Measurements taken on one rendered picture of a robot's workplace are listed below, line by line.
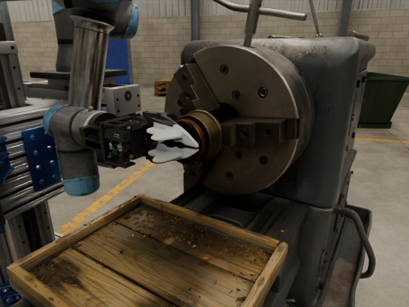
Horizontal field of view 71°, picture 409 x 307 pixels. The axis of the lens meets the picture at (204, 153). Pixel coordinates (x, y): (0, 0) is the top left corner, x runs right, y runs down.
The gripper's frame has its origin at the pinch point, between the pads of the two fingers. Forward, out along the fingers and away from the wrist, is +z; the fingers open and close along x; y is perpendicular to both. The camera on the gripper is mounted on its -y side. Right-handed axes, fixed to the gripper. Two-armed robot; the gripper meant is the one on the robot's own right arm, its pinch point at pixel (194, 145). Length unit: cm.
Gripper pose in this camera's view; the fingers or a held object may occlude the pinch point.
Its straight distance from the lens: 46.2
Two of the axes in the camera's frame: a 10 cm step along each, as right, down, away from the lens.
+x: 0.0, -9.4, -3.4
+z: 8.3, 1.8, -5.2
